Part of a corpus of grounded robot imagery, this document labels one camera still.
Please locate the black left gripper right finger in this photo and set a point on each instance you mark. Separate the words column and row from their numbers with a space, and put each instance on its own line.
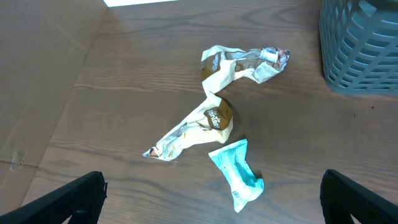
column 344, row 200

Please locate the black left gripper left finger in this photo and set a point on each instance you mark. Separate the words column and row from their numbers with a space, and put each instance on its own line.
column 79, row 201

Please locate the teal white small packet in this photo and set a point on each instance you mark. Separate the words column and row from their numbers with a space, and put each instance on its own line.
column 231, row 161

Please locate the beige brown snack bag lower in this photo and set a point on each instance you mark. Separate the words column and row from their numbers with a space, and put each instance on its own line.
column 211, row 121

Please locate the beige brown snack bag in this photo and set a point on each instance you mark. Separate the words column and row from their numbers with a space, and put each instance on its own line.
column 222, row 65
column 211, row 121

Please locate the grey plastic mesh basket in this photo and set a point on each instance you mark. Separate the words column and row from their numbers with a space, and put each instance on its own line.
column 359, row 46

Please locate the brown cardboard panel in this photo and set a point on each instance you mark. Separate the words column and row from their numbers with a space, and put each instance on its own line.
column 43, row 47

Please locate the beige brown snack bag upper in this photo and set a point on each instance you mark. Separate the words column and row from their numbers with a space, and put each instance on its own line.
column 222, row 65

